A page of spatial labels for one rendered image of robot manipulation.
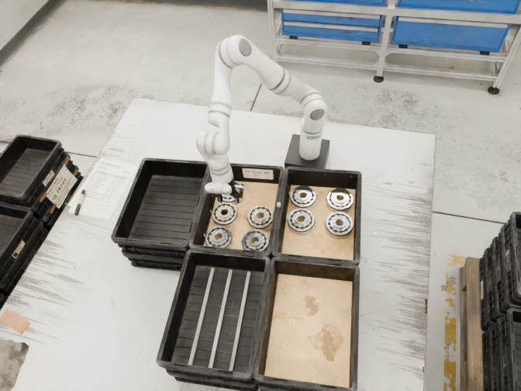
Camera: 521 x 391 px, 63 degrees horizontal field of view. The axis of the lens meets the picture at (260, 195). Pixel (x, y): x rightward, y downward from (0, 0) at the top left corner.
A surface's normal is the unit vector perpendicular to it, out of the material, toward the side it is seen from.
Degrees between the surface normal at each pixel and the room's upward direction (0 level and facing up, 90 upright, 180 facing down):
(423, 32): 90
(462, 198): 0
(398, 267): 0
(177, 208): 0
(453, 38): 90
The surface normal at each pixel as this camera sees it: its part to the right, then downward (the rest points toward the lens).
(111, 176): -0.09, -0.58
